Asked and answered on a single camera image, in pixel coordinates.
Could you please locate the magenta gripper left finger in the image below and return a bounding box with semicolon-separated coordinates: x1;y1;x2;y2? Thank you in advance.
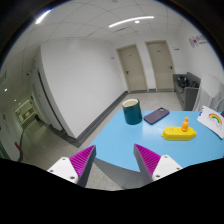
48;145;96;187

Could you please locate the left beige door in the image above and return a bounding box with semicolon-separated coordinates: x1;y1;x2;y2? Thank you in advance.
117;45;147;92

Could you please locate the white card with rainbow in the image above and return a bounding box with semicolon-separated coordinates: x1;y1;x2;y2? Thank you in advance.
197;106;224;139

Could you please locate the pink wall logo sign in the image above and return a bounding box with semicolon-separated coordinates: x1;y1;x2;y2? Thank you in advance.
189;34;207;48

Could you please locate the right beige door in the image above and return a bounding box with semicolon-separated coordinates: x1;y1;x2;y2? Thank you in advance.
147;41;174;91

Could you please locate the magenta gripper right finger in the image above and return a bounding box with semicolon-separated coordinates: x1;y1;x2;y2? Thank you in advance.
134;144;182;185

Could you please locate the long ceiling light strip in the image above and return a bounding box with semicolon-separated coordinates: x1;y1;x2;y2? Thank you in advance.
109;16;155;28

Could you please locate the dark teal cylindrical cup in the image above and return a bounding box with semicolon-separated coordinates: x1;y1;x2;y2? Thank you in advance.
122;98;142;125

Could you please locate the orange charger plug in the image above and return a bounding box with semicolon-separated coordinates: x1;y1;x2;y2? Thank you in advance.
181;117;189;132

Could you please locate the grey sofa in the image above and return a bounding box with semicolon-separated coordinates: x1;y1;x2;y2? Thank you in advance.
173;72;201;111

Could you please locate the purple smartphone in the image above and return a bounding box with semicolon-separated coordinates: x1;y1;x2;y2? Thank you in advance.
143;107;170;125

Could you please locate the black bag on sofa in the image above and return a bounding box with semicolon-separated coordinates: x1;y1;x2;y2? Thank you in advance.
177;76;189;88

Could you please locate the beige door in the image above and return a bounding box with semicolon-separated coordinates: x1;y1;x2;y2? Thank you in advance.
147;41;174;91
117;45;147;92

